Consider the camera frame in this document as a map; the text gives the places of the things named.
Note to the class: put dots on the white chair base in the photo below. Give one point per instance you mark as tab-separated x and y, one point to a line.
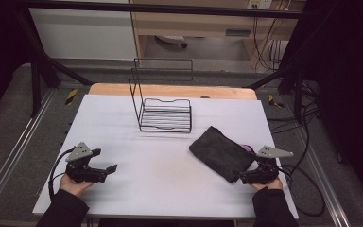
170	39

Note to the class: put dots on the small purple object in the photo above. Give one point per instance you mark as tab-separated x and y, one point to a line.
247	147

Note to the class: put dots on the white cabinet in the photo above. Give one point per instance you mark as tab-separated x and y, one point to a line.
82	31

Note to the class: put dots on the person's right hand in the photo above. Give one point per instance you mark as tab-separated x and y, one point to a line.
275	184

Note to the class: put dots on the white wall socket strip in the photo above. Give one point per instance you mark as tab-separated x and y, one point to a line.
259	3

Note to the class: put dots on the black curtain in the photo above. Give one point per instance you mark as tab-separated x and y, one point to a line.
0	47
346	78

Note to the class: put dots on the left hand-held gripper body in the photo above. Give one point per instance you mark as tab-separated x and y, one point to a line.
79	152

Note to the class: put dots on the dark grey towel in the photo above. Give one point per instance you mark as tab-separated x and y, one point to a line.
220	151

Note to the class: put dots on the black metal frame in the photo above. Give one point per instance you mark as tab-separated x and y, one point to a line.
170	8

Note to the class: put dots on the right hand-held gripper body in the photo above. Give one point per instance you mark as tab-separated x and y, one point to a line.
266	167

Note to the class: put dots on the aluminium rail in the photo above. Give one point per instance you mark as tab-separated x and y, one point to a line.
323	176
19	145

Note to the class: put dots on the person's left hand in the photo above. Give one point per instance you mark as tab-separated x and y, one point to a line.
73	188

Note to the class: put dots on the white table cover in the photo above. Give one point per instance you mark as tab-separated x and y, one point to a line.
157	170

